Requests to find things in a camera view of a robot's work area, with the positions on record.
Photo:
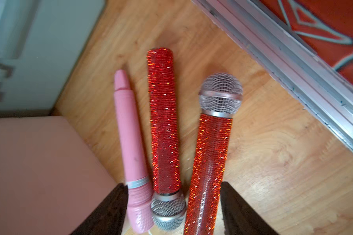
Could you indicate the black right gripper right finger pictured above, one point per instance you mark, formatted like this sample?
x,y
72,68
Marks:
x,y
239,217

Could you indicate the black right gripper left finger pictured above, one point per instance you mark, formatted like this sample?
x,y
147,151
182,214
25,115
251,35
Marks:
x,y
109,217

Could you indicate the pink microphone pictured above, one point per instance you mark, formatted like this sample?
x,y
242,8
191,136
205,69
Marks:
x,y
140,191

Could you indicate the red glitter microphone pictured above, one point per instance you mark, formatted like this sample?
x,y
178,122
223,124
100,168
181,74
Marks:
x,y
220,97
168,205

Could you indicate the white drawer cabinet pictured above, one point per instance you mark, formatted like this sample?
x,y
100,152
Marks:
x,y
50,180

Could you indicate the grey plastic storage box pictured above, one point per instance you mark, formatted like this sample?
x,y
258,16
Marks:
x,y
40,43

